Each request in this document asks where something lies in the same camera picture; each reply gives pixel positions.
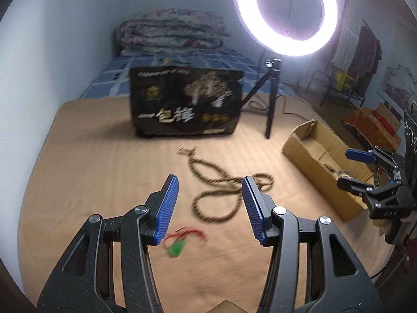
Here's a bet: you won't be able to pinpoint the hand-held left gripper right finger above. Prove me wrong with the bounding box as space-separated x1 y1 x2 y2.
242 175 382 313

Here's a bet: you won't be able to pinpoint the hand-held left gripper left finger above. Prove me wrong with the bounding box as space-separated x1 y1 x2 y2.
37 174 180 313

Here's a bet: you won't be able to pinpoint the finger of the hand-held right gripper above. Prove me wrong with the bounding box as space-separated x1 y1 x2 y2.
337 175 411 209
346 147 406 178

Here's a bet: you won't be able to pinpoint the brown braided rope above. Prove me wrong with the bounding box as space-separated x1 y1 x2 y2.
177 147 274 222

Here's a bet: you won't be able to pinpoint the green connector with red wires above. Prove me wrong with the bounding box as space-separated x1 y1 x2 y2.
162 226 209 259

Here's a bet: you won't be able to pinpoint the cardboard box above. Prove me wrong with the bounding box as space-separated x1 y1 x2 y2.
282 120 385 221

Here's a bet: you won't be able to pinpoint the orange red box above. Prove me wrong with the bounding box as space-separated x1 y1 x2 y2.
345 107 403 152

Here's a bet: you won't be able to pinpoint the long red box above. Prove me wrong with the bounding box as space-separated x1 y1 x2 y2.
371 111 400 131

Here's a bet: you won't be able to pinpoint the wooden board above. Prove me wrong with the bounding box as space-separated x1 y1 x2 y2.
375 102 403 128

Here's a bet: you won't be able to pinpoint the yellow crate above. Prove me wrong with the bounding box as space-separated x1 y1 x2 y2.
334 71 354 92

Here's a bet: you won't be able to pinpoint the black clothes rack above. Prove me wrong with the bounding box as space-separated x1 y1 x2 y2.
306 0 382 108

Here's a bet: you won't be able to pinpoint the dark hanging jackets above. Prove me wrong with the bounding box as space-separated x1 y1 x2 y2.
348 26 382 82

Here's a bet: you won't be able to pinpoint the black tripod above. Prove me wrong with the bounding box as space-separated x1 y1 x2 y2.
241 57 284 139

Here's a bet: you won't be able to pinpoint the black snack bag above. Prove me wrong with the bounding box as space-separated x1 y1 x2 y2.
129 67 244 137

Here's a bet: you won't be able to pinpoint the striped hanging towel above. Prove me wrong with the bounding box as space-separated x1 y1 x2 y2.
332 5 362 69

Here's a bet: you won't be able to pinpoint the blue patterned bedsheet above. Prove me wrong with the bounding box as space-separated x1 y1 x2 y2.
78 48 300 100

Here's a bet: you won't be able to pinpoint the folded floral quilt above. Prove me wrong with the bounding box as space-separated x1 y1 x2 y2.
112 10 232 56

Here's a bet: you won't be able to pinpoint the wall poster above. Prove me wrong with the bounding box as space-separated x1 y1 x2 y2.
376 63 417 111

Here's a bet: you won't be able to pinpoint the black cable with controller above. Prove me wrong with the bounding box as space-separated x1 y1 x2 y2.
248 94 313 121

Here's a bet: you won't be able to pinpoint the white ring light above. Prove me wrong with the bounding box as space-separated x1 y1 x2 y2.
235 0 338 56

